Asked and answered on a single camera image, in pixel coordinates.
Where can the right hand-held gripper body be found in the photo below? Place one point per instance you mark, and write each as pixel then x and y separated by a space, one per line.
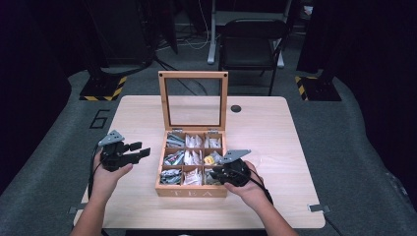
pixel 236 173

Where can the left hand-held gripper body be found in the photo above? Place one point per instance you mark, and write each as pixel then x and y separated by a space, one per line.
pixel 113 157

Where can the wooden tea box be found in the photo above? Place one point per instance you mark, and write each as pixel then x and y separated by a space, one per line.
pixel 191 191

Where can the assorted tea bags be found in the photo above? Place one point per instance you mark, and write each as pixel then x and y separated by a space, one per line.
pixel 191 158

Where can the person's right hand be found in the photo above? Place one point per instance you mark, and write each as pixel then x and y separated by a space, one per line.
pixel 252 193

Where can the person's left hand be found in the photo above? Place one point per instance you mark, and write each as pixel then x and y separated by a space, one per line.
pixel 105 182

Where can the yellow tea bag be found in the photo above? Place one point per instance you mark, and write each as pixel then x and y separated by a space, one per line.
pixel 209 159

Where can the black table grommet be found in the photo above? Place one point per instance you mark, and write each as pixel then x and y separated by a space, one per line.
pixel 236 108

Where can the striped black stand base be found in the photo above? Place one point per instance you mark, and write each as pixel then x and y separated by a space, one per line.
pixel 316 88
pixel 101 90

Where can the black folding chair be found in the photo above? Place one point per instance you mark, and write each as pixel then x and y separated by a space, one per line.
pixel 250 49

